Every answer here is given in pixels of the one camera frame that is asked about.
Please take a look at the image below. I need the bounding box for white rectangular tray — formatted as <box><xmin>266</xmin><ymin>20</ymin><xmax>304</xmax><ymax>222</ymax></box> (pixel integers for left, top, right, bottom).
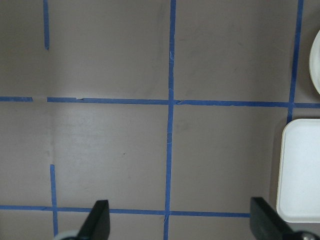
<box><xmin>276</xmin><ymin>118</ymin><xmax>320</xmax><ymax>223</ymax></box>

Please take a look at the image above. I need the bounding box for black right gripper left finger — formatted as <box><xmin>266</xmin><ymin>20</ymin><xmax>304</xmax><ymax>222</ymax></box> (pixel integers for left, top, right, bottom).
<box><xmin>76</xmin><ymin>200</ymin><xmax>111</xmax><ymax>240</ymax></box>

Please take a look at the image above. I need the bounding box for cream round bowl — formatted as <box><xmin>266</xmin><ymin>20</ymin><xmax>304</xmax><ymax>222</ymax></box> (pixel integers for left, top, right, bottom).
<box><xmin>309</xmin><ymin>31</ymin><xmax>320</xmax><ymax>94</ymax></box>

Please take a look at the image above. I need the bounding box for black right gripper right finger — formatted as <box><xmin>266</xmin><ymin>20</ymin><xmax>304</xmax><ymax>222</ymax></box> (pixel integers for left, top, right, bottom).
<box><xmin>250</xmin><ymin>197</ymin><xmax>295</xmax><ymax>240</ymax></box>

